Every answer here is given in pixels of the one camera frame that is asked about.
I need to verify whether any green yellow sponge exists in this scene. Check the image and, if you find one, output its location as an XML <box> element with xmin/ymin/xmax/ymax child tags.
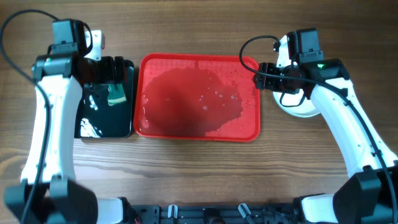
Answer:
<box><xmin>107</xmin><ymin>83</ymin><xmax>127</xmax><ymax>106</ymax></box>

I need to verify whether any white plate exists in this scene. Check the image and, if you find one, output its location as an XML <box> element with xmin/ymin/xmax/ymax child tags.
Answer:
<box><xmin>272</xmin><ymin>90</ymin><xmax>320</xmax><ymax>118</ymax></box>

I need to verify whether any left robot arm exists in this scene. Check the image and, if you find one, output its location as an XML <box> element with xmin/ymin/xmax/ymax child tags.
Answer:
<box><xmin>4</xmin><ymin>53</ymin><xmax>129</xmax><ymax>223</ymax></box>

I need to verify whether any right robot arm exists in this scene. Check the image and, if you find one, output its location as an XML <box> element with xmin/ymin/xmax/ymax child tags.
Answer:
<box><xmin>254</xmin><ymin>59</ymin><xmax>397</xmax><ymax>223</ymax></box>

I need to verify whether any black tray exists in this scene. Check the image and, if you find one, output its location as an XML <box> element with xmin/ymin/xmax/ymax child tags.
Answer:
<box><xmin>75</xmin><ymin>59</ymin><xmax>137</xmax><ymax>139</ymax></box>

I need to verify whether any red tray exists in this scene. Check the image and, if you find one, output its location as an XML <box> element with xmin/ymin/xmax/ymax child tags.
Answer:
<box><xmin>133</xmin><ymin>53</ymin><xmax>261</xmax><ymax>142</ymax></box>

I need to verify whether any black mounting rail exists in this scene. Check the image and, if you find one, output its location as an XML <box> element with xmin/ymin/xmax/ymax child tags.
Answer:
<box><xmin>130</xmin><ymin>203</ymin><xmax>299</xmax><ymax>224</ymax></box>

